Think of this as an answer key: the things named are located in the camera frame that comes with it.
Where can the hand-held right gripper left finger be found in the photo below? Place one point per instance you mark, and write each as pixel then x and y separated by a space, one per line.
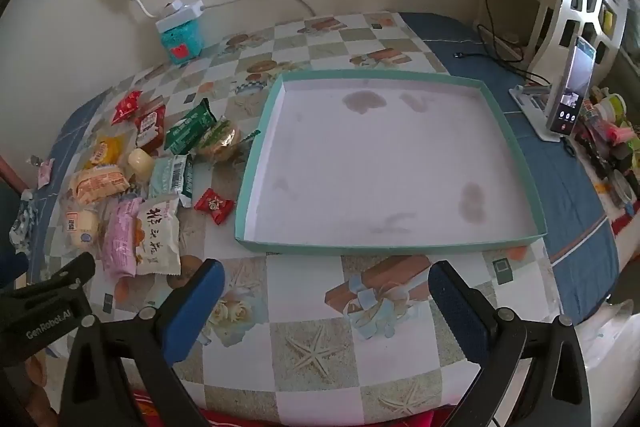
pixel 200 307

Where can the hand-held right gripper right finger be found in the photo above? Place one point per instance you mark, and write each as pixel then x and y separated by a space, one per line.
pixel 455 317

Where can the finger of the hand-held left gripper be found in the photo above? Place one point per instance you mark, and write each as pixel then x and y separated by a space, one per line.
pixel 77 267

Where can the pink snack packet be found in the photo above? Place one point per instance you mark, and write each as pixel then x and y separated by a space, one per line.
pixel 120 237

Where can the white packet with black characters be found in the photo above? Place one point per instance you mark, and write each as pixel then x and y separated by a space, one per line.
pixel 159 239

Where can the orange striped bread packet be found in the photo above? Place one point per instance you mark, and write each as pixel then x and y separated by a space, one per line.
pixel 97 184

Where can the small red candy packet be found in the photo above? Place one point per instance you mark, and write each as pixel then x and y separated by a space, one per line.
pixel 214 205

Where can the pale green barcode packet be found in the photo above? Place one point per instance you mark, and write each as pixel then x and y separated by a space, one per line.
pixel 169 177

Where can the bright red snack packet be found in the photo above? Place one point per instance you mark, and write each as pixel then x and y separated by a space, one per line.
pixel 127 104

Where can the teal cardboard tray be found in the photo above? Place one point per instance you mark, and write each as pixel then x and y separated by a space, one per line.
pixel 375 157

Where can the white bun packet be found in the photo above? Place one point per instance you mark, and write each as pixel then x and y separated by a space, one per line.
pixel 80 224

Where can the crumpled clear plastic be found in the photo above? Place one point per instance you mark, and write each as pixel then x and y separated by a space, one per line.
pixel 22 217

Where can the pink wrapper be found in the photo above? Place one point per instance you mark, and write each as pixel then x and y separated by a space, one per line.
pixel 45 169

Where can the yellow snack packet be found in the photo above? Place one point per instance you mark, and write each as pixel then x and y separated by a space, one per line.
pixel 106 149

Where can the pale yellow round cake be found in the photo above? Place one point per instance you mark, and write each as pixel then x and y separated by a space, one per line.
pixel 141 163

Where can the white plastic bag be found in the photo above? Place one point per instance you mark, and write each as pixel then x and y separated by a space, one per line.
pixel 610 337

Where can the red-brown snack packet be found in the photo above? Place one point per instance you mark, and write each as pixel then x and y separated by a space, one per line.
pixel 150 127

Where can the round cake in clear packet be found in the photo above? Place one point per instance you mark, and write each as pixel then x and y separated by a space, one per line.
pixel 220 142

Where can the dark green snack packet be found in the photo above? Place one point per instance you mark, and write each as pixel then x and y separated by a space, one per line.
pixel 192 127

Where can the white phone stand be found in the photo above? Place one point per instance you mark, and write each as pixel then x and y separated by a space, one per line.
pixel 530 99

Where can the pile of colourful clutter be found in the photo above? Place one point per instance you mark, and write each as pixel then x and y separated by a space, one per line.
pixel 615 137

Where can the teal box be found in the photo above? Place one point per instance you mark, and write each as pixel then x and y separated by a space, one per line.
pixel 181 41

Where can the smartphone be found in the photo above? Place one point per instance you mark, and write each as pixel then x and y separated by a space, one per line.
pixel 572 87

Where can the white power strip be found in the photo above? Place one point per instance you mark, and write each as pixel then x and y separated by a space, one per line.
pixel 182 11

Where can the brown wooden frame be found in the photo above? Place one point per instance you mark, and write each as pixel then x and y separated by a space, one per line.
pixel 12 172

